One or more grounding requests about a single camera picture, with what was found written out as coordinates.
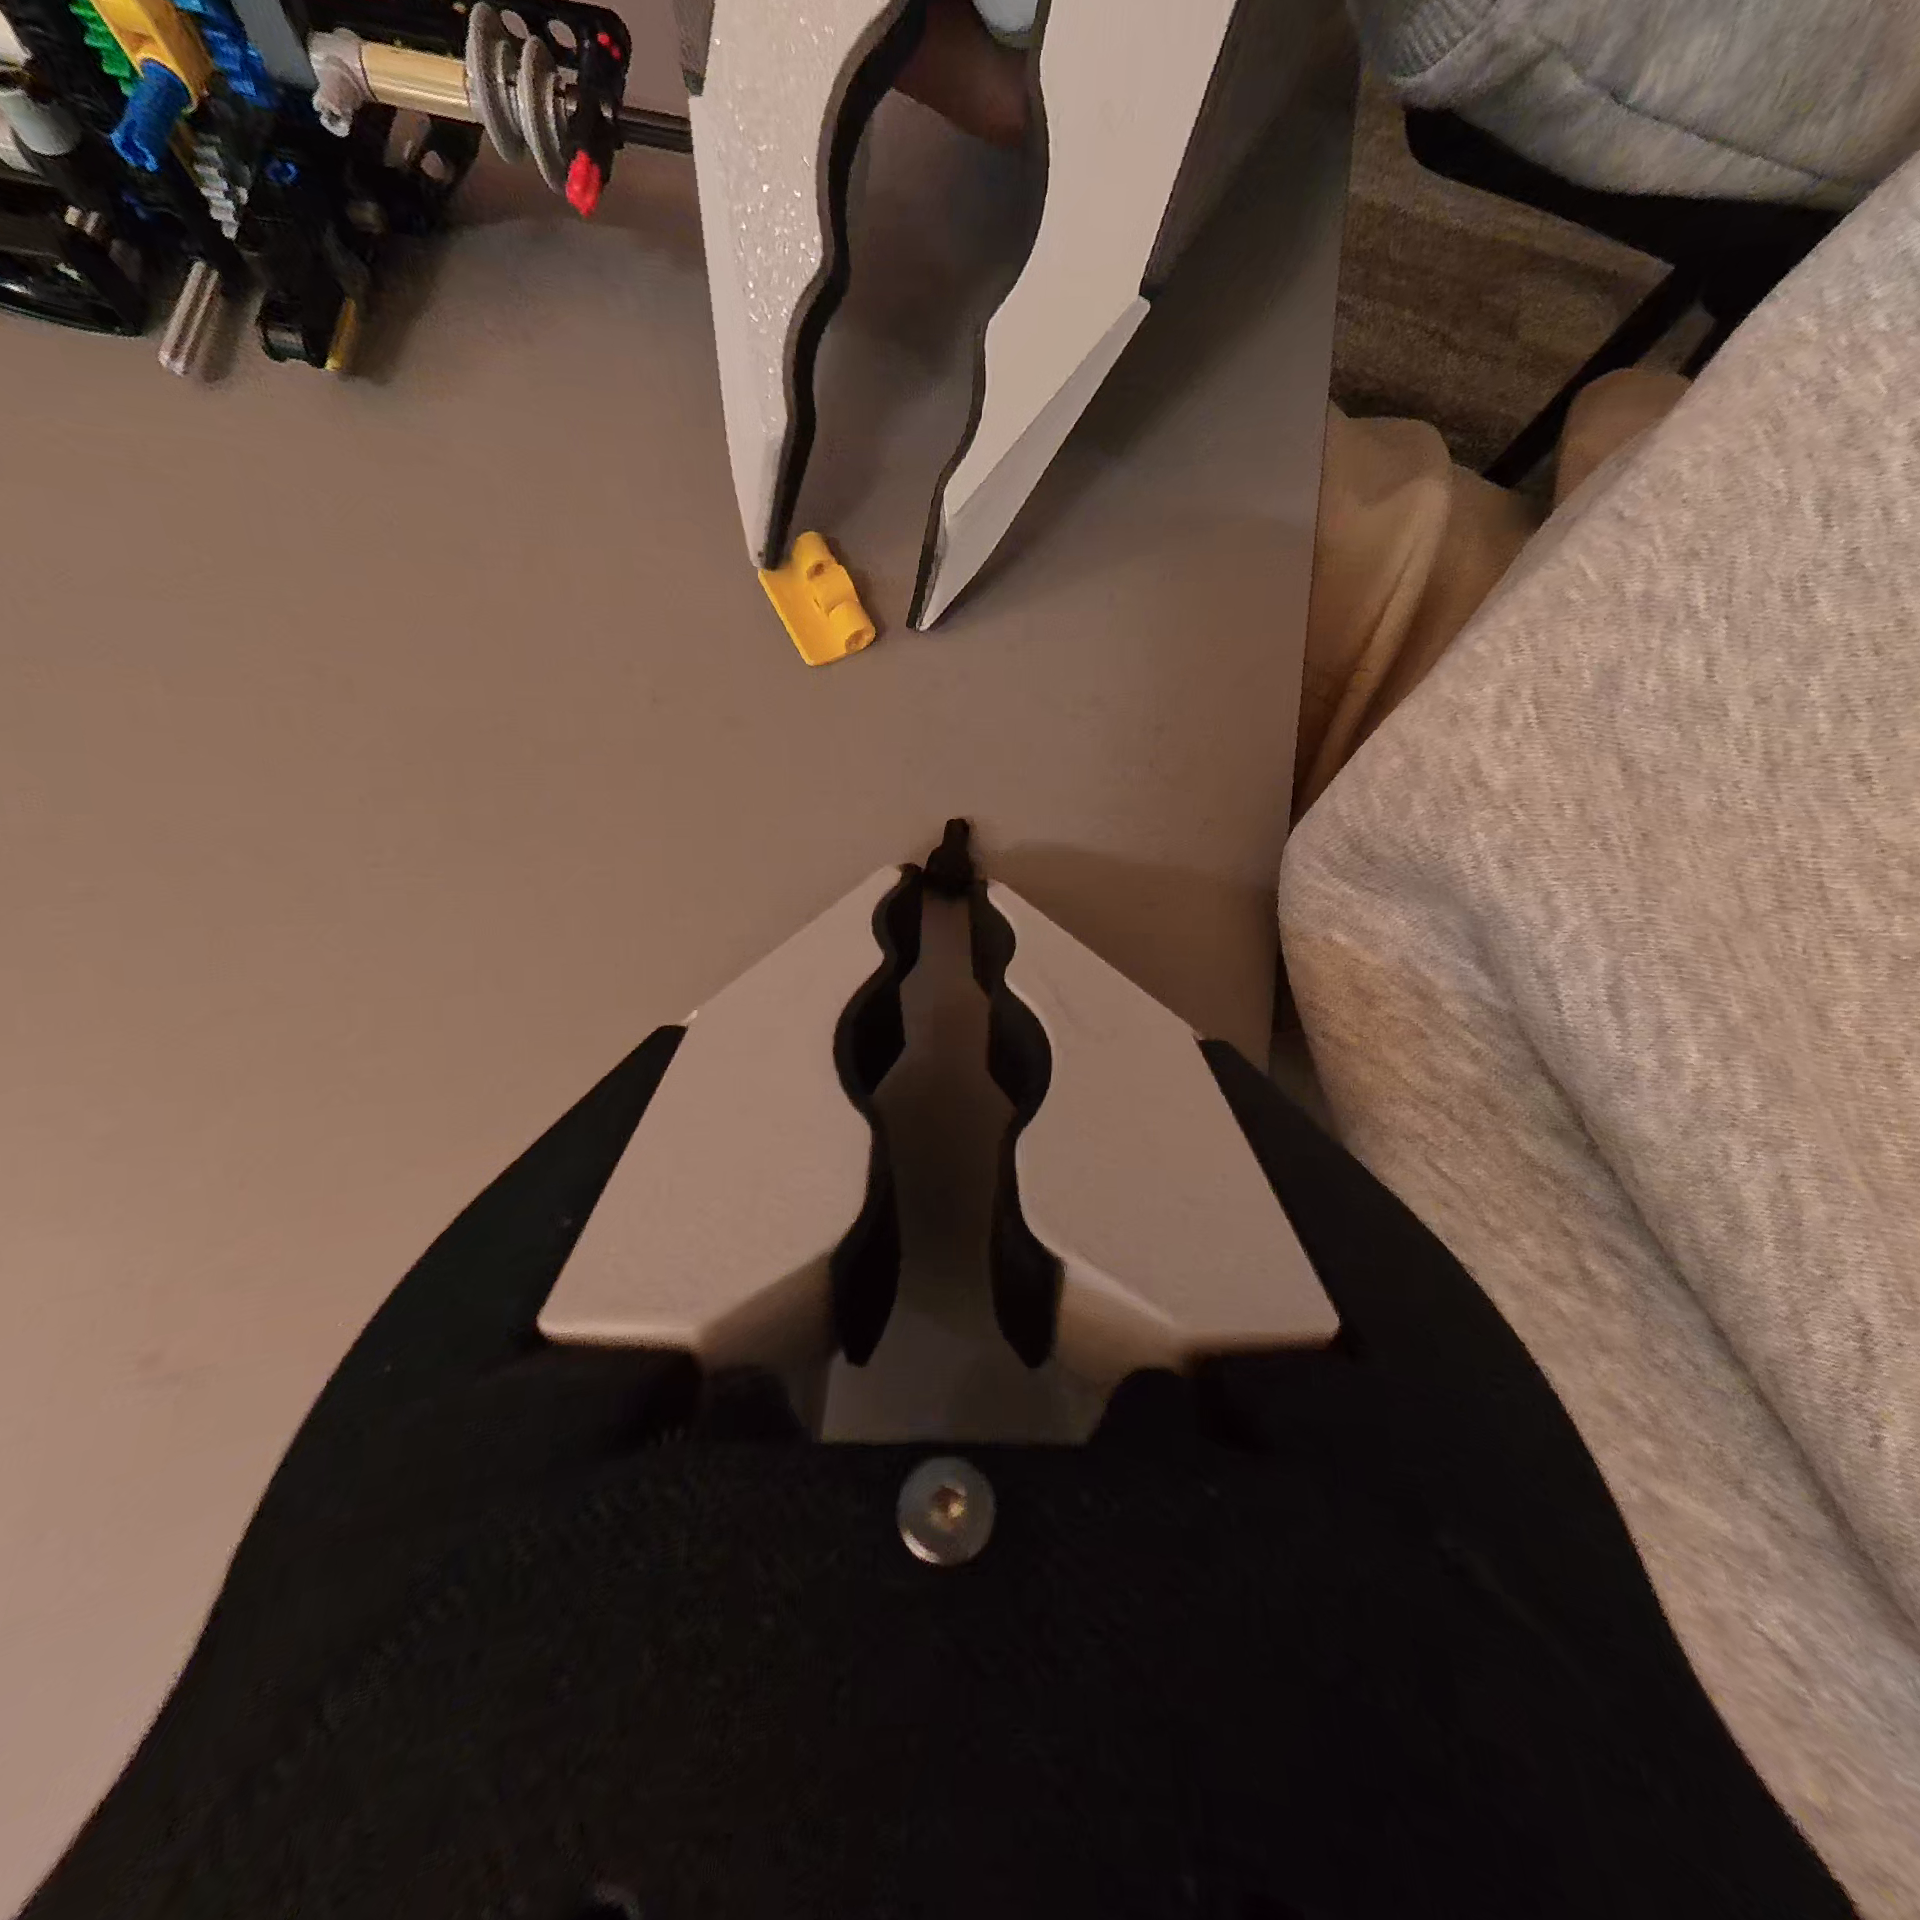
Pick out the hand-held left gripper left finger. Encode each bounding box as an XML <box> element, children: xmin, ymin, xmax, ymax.
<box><xmin>535</xmin><ymin>862</ymin><xmax>928</xmax><ymax>1441</ymax></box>

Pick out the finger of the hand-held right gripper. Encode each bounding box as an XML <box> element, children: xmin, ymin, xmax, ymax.
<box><xmin>902</xmin><ymin>0</ymin><xmax>1247</xmax><ymax>636</ymax></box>
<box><xmin>679</xmin><ymin>0</ymin><xmax>928</xmax><ymax>572</ymax></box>

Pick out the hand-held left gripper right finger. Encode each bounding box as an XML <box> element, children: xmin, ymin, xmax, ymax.
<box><xmin>978</xmin><ymin>882</ymin><xmax>1343</xmax><ymax>1441</ymax></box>

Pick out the yellow lego connector piece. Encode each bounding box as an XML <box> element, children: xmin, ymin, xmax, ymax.
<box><xmin>756</xmin><ymin>530</ymin><xmax>879</xmax><ymax>667</ymax></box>

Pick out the person's right forearm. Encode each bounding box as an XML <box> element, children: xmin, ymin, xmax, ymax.
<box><xmin>1346</xmin><ymin>0</ymin><xmax>1920</xmax><ymax>214</ymax></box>

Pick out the multicoloured lego vehicle model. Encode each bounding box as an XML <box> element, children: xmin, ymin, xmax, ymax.
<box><xmin>0</xmin><ymin>0</ymin><xmax>701</xmax><ymax>379</ymax></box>

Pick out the person's right hand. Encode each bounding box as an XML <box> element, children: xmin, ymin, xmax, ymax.
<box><xmin>895</xmin><ymin>0</ymin><xmax>1049</xmax><ymax>146</ymax></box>

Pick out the beige cloth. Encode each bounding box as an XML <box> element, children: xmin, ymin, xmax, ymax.
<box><xmin>1294</xmin><ymin>366</ymin><xmax>1693</xmax><ymax>826</ymax></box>

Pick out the person in grey hoodie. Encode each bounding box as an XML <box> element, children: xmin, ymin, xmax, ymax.
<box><xmin>1274</xmin><ymin>152</ymin><xmax>1920</xmax><ymax>1920</ymax></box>

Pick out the black metal frame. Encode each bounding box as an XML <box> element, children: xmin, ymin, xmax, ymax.
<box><xmin>1398</xmin><ymin>102</ymin><xmax>1845</xmax><ymax>484</ymax></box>

